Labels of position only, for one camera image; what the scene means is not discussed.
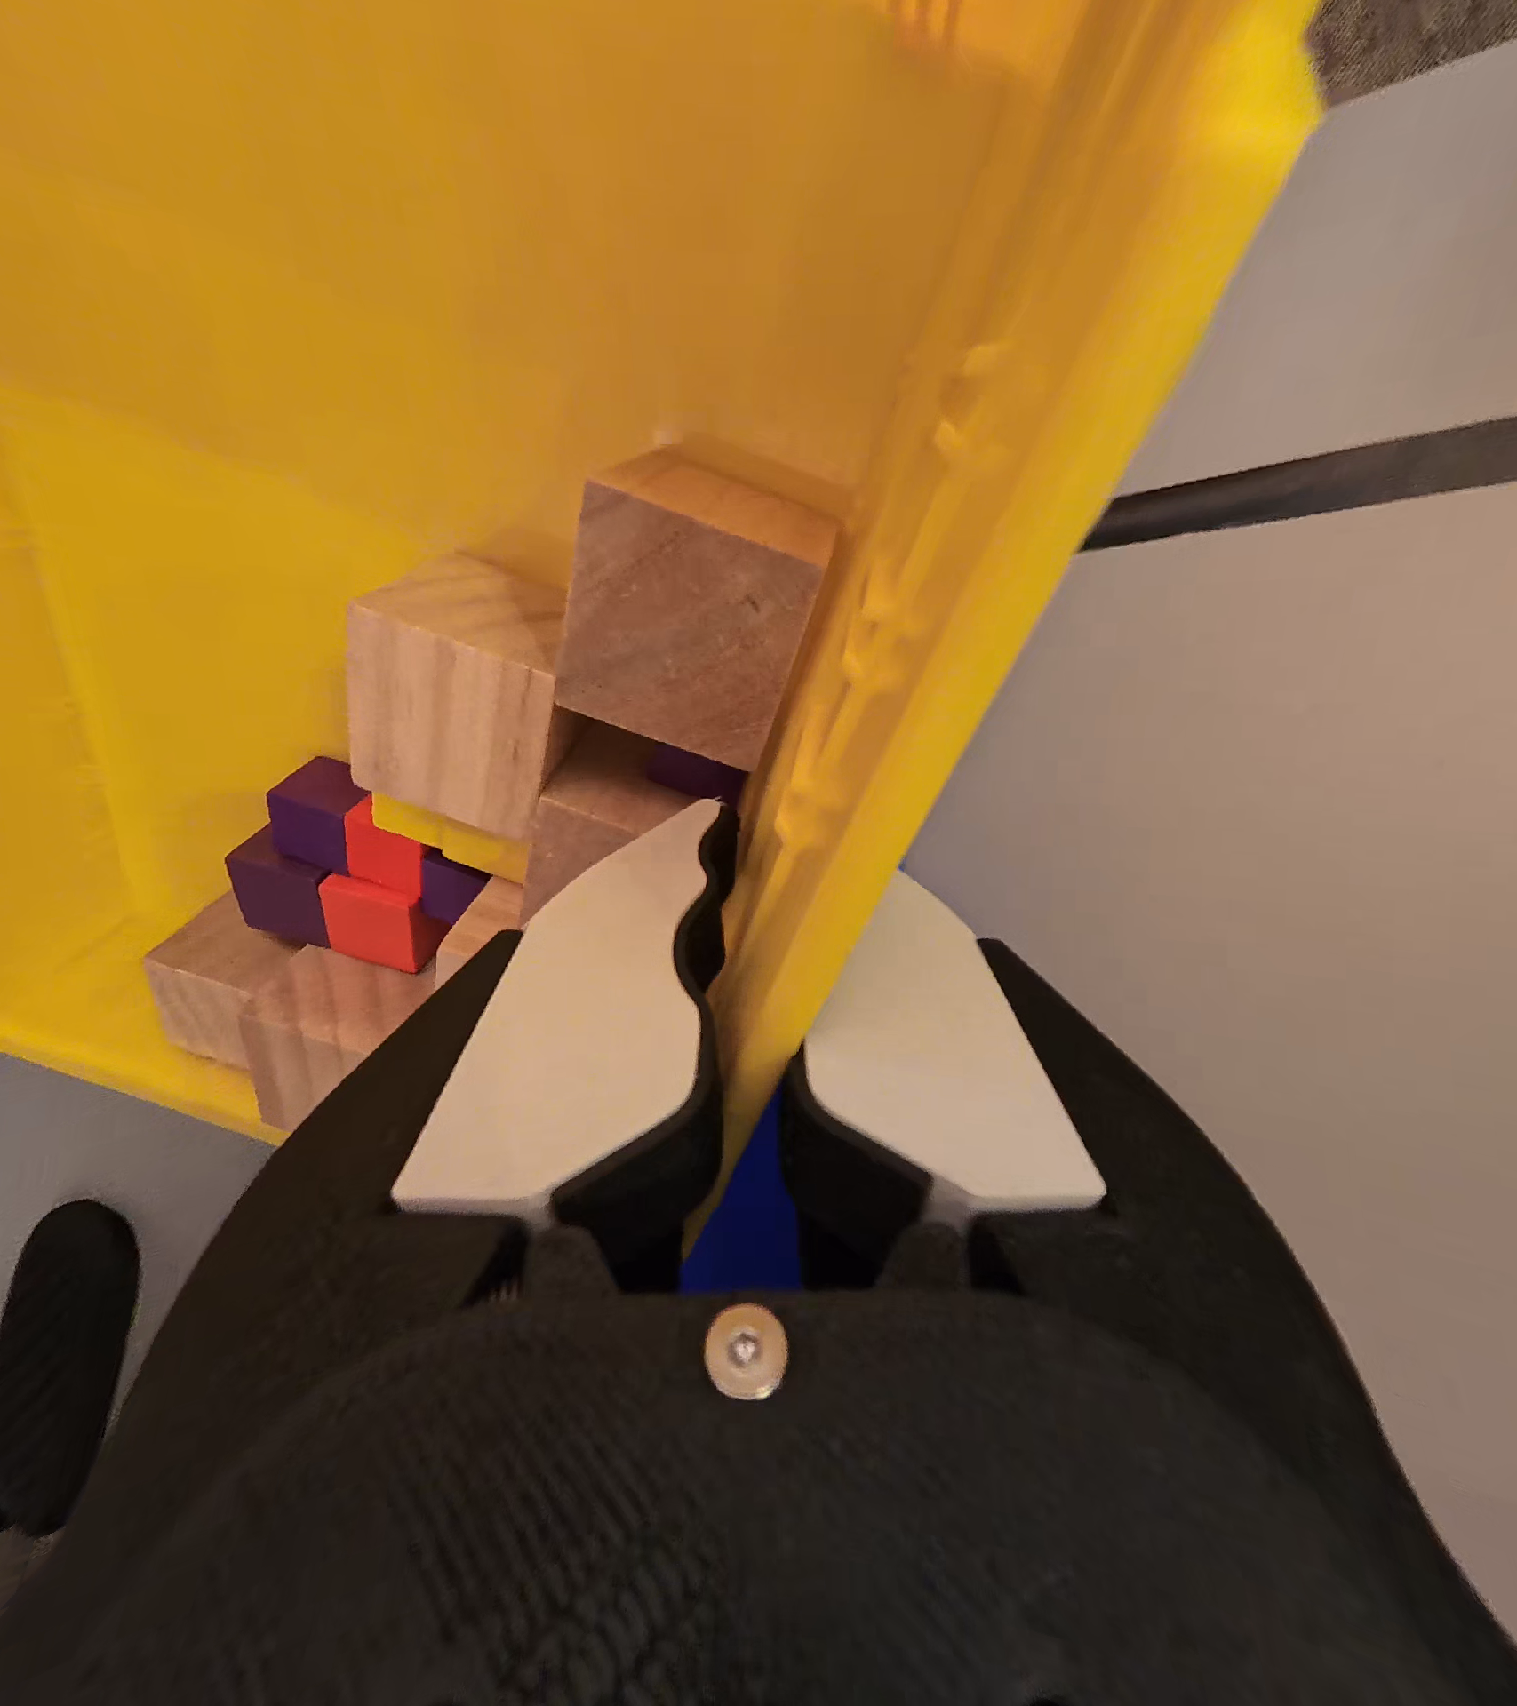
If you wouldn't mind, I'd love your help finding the blue plastic box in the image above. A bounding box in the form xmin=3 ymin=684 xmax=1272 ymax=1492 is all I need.
xmin=678 ymin=1082 xmax=806 ymax=1295

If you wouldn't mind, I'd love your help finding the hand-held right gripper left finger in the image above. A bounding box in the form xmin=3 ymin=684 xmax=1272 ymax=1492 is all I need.
xmin=390 ymin=794 xmax=744 ymax=1291

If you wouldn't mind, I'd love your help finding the pile of wooden cubes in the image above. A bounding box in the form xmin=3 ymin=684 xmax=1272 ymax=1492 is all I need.
xmin=145 ymin=446 xmax=842 ymax=1135

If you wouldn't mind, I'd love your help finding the thin black panel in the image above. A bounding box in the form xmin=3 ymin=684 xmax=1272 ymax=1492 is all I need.
xmin=1080 ymin=412 xmax=1517 ymax=554

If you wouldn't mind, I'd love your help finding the yellow plastic box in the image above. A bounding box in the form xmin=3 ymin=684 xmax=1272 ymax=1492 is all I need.
xmin=0 ymin=0 xmax=1325 ymax=1220

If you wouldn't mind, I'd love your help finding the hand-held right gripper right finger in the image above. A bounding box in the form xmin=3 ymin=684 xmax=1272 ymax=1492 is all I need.
xmin=778 ymin=865 xmax=1108 ymax=1291

